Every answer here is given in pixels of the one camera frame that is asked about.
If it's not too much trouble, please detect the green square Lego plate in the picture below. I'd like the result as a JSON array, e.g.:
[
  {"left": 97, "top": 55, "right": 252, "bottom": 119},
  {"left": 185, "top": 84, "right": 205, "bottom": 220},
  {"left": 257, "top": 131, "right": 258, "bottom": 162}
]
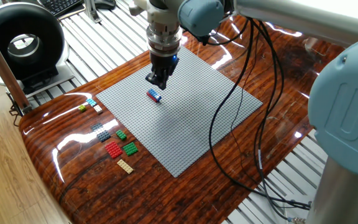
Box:
[{"left": 122, "top": 142, "right": 139, "bottom": 157}]

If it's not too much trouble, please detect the red long Lego brick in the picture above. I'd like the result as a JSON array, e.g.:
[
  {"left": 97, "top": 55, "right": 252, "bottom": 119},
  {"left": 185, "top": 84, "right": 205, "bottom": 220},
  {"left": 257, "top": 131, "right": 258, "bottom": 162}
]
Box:
[{"left": 146, "top": 91, "right": 160, "bottom": 103}]

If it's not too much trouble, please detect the black cable with ferrite bead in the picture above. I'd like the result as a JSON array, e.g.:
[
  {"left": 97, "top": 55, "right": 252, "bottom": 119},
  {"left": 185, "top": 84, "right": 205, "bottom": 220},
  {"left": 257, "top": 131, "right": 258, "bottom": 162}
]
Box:
[{"left": 181, "top": 18, "right": 312, "bottom": 210}]

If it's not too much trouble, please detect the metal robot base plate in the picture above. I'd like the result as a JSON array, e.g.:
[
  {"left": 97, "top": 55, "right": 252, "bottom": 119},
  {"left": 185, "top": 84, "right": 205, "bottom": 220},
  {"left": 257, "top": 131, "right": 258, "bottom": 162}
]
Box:
[{"left": 283, "top": 194, "right": 318, "bottom": 224}]

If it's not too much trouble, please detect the dark grey Lego plate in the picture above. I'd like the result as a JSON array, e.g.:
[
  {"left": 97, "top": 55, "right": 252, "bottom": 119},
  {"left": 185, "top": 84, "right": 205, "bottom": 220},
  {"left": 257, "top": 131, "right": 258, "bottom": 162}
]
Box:
[{"left": 91, "top": 123, "right": 112, "bottom": 143}]

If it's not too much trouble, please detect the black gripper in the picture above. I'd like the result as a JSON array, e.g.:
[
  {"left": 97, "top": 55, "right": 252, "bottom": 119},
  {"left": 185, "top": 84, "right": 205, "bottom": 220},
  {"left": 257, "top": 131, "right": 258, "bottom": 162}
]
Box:
[{"left": 145, "top": 53, "right": 180, "bottom": 91}]

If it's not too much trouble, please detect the grey Lego baseplate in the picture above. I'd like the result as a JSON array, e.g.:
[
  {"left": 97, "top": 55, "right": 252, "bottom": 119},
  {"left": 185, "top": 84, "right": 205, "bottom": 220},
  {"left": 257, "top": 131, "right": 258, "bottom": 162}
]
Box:
[{"left": 95, "top": 45, "right": 264, "bottom": 178}]

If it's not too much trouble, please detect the tan Lego plate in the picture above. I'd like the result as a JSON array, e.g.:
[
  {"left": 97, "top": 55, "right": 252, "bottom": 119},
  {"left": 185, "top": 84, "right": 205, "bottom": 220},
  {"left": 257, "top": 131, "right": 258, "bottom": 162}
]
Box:
[{"left": 116, "top": 159, "right": 134, "bottom": 175}]

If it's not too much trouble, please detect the brown wooden pole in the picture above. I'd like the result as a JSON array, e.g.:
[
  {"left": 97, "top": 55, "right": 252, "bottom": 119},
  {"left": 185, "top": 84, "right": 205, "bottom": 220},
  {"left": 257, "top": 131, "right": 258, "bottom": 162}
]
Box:
[{"left": 0, "top": 18, "right": 32, "bottom": 114}]

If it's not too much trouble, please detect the blue long Lego brick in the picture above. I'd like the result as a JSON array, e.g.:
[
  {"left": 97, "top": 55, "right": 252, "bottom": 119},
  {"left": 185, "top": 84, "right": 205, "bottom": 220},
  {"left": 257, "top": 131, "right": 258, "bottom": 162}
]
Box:
[{"left": 147, "top": 88, "right": 163, "bottom": 101}]

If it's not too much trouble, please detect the black keyboard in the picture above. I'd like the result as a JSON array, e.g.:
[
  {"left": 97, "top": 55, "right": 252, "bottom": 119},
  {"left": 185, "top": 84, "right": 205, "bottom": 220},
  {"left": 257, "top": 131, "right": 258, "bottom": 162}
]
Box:
[{"left": 37, "top": 0, "right": 85, "bottom": 18}]

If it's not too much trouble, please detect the black computer mouse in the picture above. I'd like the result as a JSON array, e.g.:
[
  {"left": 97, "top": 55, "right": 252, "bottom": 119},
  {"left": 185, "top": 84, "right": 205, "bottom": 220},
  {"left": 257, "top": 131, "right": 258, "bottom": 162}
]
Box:
[{"left": 94, "top": 0, "right": 117, "bottom": 10}]

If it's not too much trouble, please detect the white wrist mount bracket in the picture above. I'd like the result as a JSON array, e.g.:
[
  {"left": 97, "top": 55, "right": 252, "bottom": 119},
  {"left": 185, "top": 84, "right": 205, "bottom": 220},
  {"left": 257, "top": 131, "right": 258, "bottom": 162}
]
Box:
[{"left": 128, "top": 0, "right": 180, "bottom": 27}]

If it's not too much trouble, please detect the red Lego plate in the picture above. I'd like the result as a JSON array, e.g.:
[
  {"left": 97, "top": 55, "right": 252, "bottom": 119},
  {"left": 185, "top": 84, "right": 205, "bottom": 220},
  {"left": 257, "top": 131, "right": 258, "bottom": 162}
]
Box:
[{"left": 104, "top": 141, "right": 124, "bottom": 159}]

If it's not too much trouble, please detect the black cable with grey sleeve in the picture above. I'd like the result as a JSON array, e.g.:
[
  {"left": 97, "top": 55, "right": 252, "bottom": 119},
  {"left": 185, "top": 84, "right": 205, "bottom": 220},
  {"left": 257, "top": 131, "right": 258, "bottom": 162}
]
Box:
[{"left": 249, "top": 18, "right": 312, "bottom": 222}]

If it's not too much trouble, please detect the aluminium bracket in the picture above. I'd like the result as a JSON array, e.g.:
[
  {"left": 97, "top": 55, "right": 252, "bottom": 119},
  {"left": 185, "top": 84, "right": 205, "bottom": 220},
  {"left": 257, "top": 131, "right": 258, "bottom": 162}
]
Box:
[{"left": 83, "top": 0, "right": 102, "bottom": 24}]

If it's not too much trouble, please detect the glossy wood-grain table mat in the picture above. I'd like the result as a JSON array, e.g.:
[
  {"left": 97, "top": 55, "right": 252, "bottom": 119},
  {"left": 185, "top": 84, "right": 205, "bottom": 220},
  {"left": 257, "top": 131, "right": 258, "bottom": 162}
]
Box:
[{"left": 19, "top": 15, "right": 346, "bottom": 224}]

